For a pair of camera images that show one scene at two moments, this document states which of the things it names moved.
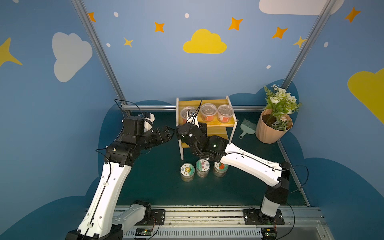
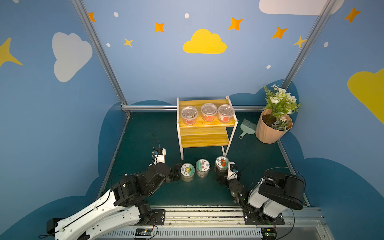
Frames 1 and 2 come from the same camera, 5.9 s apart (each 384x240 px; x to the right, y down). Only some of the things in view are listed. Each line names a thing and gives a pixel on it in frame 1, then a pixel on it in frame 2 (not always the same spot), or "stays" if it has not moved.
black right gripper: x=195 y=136 to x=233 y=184
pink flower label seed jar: x=202 y=167 stays
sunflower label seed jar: x=187 y=172 stays
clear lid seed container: x=224 y=112 stays
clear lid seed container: x=207 y=111 stays
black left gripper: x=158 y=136 to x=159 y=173
